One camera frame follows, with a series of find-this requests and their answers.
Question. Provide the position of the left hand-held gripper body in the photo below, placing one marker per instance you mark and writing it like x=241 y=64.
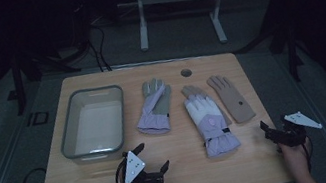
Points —
x=133 y=169

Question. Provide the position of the person's right hand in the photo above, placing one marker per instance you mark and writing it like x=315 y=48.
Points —
x=296 y=156

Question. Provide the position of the lilac glove with grey palm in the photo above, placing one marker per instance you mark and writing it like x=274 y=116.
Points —
x=156 y=119

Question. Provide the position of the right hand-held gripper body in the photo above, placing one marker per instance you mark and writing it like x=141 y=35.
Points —
x=291 y=136

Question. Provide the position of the clear plastic storage bin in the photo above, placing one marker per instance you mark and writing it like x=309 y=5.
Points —
x=99 y=126

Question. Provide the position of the thin glove with dark button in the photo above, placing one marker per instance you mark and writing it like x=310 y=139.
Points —
x=232 y=97

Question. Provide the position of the black stand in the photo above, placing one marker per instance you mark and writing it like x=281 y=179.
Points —
x=18 y=83
x=292 y=48

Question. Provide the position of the white and lilac ski glove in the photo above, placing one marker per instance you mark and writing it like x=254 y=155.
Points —
x=210 y=120

